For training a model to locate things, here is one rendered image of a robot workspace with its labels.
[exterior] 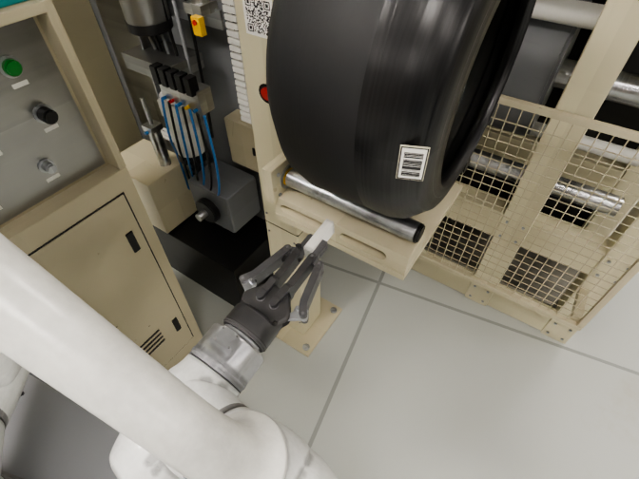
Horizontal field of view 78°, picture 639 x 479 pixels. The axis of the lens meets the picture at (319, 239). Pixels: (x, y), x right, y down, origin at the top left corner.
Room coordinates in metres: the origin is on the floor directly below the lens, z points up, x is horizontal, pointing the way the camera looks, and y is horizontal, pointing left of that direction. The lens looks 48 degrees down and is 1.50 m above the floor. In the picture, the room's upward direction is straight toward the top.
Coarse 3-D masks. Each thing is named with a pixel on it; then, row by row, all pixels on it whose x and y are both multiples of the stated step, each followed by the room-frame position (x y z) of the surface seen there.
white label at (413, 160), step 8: (400, 144) 0.46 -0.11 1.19; (400, 152) 0.45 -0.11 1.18; (408, 152) 0.45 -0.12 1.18; (416, 152) 0.45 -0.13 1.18; (424, 152) 0.45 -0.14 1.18; (400, 160) 0.45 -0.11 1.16; (408, 160) 0.45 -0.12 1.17; (416, 160) 0.45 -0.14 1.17; (424, 160) 0.45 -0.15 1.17; (400, 168) 0.45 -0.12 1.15; (408, 168) 0.45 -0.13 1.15; (416, 168) 0.45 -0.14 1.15; (424, 168) 0.45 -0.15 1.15; (400, 176) 0.46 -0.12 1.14; (408, 176) 0.45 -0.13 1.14; (416, 176) 0.45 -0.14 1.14
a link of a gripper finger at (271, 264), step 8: (288, 248) 0.42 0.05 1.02; (272, 256) 0.40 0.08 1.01; (280, 256) 0.40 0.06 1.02; (264, 264) 0.39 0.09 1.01; (272, 264) 0.39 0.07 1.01; (280, 264) 0.40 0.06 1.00; (248, 272) 0.38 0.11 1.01; (256, 272) 0.37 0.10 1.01; (264, 272) 0.38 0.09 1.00; (272, 272) 0.39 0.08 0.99; (240, 280) 0.36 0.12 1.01; (248, 280) 0.36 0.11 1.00; (256, 280) 0.37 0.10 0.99
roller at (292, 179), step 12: (288, 180) 0.72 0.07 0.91; (300, 180) 0.71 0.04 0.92; (312, 192) 0.68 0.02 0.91; (324, 192) 0.67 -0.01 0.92; (336, 204) 0.65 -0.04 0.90; (348, 204) 0.63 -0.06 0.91; (360, 216) 0.61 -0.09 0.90; (372, 216) 0.60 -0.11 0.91; (384, 216) 0.59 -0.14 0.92; (384, 228) 0.58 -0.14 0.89; (396, 228) 0.57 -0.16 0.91; (408, 228) 0.56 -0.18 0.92; (420, 228) 0.56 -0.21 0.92
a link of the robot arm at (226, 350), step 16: (208, 336) 0.26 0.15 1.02; (224, 336) 0.26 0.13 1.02; (240, 336) 0.26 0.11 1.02; (192, 352) 0.24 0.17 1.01; (208, 352) 0.23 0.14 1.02; (224, 352) 0.23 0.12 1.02; (240, 352) 0.24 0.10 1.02; (256, 352) 0.24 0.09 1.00; (224, 368) 0.22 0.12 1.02; (240, 368) 0.22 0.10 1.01; (256, 368) 0.23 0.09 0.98; (240, 384) 0.21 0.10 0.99
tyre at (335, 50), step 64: (320, 0) 0.57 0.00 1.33; (384, 0) 0.53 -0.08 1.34; (448, 0) 0.51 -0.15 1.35; (512, 0) 0.91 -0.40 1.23; (320, 64) 0.53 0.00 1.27; (384, 64) 0.49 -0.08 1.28; (448, 64) 0.48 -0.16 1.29; (512, 64) 0.83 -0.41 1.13; (320, 128) 0.52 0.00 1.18; (384, 128) 0.46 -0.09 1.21; (448, 128) 0.49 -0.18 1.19; (384, 192) 0.47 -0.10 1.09
